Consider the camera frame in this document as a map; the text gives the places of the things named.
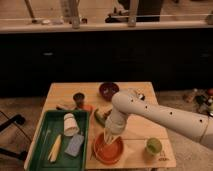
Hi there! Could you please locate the grey utensil in tray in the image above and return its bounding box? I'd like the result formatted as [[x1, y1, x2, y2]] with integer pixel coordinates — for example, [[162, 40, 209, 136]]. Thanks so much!
[[40, 129, 51, 156]]

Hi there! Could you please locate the blue sponge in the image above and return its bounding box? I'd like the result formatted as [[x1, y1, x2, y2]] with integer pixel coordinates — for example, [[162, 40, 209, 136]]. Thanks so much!
[[65, 134, 84, 157]]

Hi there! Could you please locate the green plastic tray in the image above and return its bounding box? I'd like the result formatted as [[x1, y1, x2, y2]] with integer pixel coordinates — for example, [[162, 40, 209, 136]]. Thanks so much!
[[26, 110, 89, 171]]

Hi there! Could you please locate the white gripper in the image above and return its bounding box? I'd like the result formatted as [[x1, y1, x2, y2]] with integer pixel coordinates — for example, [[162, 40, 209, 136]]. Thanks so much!
[[104, 118, 126, 139]]

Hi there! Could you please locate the white cup in tray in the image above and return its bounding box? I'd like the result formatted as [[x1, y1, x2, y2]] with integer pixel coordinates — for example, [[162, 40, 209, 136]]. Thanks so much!
[[64, 113, 79, 136]]

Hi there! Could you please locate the orange carrot toy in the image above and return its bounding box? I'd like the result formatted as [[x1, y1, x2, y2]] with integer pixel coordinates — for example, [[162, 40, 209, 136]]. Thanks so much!
[[82, 104, 93, 112]]

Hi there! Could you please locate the orange red bowl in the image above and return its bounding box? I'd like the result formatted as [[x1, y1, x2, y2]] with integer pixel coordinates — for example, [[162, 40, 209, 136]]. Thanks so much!
[[92, 133, 124, 165]]

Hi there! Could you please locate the pale fork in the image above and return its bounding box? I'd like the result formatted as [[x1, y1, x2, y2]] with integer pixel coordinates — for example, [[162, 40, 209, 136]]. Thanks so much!
[[104, 132, 115, 145]]

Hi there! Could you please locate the green cup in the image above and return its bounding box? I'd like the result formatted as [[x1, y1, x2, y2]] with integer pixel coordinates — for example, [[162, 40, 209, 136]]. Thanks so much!
[[146, 137, 162, 156]]

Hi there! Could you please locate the black white small object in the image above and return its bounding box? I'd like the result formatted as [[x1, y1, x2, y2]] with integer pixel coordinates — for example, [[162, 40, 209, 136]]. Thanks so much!
[[137, 93, 145, 101]]

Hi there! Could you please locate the dark brown cup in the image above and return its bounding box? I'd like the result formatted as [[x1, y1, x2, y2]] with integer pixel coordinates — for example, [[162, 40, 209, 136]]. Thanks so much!
[[73, 93, 85, 108]]

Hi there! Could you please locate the dark maroon bowl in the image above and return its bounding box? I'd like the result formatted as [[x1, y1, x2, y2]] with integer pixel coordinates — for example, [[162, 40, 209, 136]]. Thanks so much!
[[99, 82, 119, 101]]

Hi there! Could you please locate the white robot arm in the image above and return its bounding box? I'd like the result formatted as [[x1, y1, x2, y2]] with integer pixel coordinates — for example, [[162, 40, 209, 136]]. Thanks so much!
[[104, 89, 213, 150]]

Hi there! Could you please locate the black chair base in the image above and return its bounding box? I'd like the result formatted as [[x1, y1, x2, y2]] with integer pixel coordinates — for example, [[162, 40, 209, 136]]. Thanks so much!
[[0, 110, 31, 161]]

